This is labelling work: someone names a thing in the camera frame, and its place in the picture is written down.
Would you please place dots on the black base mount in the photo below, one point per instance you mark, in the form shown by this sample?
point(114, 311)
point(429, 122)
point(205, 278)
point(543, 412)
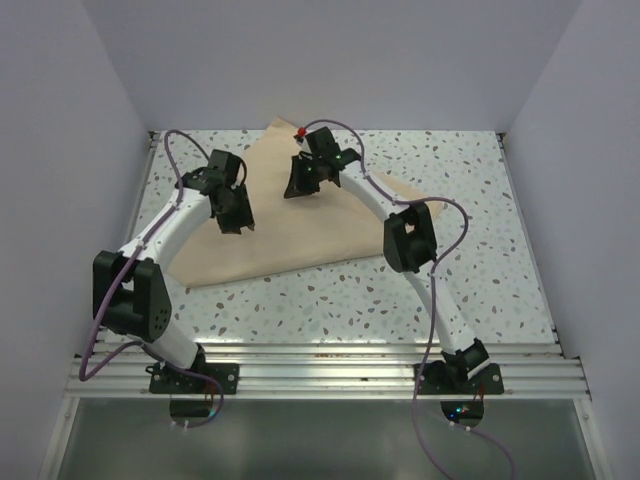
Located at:
point(209, 378)
point(436, 381)

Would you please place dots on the beige cloth drape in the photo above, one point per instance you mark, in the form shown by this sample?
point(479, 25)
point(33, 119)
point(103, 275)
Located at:
point(329, 226)

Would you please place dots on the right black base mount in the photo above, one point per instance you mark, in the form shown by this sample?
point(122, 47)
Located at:
point(436, 381)

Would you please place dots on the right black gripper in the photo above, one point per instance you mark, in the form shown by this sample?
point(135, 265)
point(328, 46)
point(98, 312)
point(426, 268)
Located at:
point(298, 186)

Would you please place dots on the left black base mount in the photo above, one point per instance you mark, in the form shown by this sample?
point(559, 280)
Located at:
point(209, 378)

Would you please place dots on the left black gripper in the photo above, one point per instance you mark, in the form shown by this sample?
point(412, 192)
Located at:
point(243, 218)

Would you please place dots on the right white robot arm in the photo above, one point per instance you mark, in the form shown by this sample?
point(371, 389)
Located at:
point(409, 243)

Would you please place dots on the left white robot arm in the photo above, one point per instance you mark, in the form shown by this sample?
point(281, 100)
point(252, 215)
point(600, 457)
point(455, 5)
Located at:
point(130, 295)

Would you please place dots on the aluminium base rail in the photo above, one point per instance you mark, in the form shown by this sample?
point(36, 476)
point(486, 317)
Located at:
point(343, 371)

